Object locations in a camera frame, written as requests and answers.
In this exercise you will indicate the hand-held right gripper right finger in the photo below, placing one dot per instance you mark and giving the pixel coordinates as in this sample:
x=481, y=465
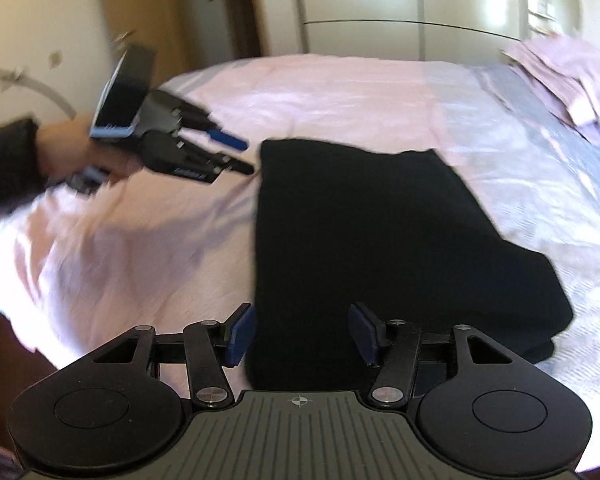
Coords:
x=362, y=332

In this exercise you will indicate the white wardrobe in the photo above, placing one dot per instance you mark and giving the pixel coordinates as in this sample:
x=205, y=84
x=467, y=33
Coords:
x=370, y=0

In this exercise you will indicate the dark navy garment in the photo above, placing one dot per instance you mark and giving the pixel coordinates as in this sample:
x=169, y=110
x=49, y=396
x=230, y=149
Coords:
x=380, y=240

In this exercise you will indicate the person's left hand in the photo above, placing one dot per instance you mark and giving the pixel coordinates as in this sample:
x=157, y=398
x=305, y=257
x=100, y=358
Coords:
x=65, y=150

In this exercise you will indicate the folded pink quilt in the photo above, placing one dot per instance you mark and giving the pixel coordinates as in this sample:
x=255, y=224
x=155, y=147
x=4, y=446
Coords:
x=570, y=75

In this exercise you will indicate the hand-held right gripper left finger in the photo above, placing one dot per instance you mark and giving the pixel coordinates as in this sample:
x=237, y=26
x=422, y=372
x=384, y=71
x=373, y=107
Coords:
x=240, y=335

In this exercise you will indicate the wooden door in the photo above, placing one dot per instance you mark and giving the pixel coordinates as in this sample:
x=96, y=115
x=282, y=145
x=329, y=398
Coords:
x=140, y=10

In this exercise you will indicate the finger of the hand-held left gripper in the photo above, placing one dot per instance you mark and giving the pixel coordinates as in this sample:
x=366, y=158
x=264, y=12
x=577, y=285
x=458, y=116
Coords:
x=227, y=137
x=237, y=166

